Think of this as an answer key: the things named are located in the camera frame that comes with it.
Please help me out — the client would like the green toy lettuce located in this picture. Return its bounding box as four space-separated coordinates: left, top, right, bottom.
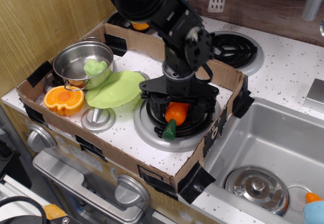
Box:
84 59 107 77

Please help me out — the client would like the orange half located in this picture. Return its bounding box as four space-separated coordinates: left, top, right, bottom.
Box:
131 22 150 31
43 86 85 116

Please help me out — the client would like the small steel pot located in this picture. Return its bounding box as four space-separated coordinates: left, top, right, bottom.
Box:
53 37 113 91

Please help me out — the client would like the right oven knob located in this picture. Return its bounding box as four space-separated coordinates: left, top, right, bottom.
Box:
114 174 150 208

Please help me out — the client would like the front orange half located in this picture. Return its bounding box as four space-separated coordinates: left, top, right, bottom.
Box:
43 86 85 116

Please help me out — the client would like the black burner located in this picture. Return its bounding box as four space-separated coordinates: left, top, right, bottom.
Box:
133 99 221 153
107 12 157 35
210 31 265 76

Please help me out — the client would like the light green plate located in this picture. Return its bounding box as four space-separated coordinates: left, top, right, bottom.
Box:
85 71 145 109

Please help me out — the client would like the silver oven door handle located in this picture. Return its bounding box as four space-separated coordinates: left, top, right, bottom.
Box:
33 151 145 223

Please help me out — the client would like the silver faucet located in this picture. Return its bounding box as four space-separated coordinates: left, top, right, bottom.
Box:
302 0 323 21

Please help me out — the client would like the front right black burner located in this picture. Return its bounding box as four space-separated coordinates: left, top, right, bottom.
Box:
133 99 221 153

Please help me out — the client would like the left oven knob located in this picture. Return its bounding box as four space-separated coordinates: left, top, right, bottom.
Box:
27 124 56 153

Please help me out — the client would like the steel pot lid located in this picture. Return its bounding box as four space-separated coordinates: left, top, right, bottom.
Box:
223 165 290 216

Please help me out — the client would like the black cable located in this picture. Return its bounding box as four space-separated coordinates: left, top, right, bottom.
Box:
0 196 48 224

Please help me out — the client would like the grey sink basin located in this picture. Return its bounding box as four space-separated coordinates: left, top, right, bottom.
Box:
204 98 323 223

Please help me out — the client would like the back orange half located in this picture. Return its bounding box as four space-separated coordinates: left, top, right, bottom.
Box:
131 22 150 31

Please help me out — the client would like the oven knob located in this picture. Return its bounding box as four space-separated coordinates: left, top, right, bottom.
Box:
114 174 150 208
27 124 56 153

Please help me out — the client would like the front silver stove knob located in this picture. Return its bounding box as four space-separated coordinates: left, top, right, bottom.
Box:
81 107 116 133

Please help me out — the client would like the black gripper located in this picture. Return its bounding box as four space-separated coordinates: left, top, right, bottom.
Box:
139 76 219 129

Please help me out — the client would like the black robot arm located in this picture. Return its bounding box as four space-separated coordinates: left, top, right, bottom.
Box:
111 0 218 124

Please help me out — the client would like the back right black burner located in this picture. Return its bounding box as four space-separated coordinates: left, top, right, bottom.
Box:
210 31 265 76

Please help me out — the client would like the orange cloth piece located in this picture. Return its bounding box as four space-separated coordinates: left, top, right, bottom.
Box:
44 204 66 220

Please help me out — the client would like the back left black burner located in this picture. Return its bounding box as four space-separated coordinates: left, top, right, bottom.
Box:
107 12 157 35

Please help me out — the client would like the orange toy carrot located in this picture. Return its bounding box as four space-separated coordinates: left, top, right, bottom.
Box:
162 102 189 142

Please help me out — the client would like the blue orange toy bottle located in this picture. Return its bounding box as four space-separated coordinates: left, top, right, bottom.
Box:
303 193 323 224

